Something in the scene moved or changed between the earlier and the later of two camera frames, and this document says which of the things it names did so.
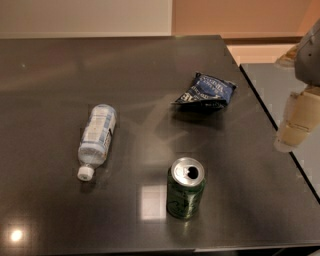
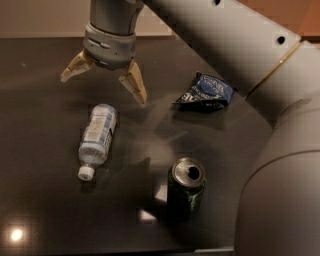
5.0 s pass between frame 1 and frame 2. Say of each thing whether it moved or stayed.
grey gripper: moved
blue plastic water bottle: stayed
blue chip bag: stayed
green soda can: stayed
